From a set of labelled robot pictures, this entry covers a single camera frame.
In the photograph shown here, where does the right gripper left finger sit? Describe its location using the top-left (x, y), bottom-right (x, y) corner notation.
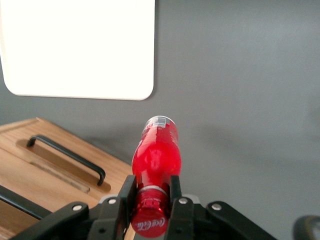
top-left (87, 174), bottom-right (138, 240)

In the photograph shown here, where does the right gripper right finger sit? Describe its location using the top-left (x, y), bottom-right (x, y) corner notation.
top-left (166, 175), bottom-right (201, 240)

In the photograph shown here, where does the red coke bottle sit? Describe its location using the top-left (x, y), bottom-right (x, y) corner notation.
top-left (129, 114), bottom-right (183, 239)

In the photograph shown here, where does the cream plastic tray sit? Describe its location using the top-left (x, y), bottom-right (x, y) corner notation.
top-left (0, 0), bottom-right (156, 102)

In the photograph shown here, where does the wooden drawer at cabinet base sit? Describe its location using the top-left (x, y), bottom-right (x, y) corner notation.
top-left (0, 117), bottom-right (134, 213)

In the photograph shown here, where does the wooden two-drawer cabinet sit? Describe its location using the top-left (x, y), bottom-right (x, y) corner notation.
top-left (0, 117), bottom-right (134, 240)

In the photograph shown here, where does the short black drawer handle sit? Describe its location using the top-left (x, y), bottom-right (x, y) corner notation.
top-left (26, 134), bottom-right (107, 187)

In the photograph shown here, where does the long black drawer handle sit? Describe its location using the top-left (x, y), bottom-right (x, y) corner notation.
top-left (0, 184), bottom-right (53, 221)

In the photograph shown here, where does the black cable along right arm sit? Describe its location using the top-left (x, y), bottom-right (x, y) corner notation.
top-left (292, 214), bottom-right (320, 240)

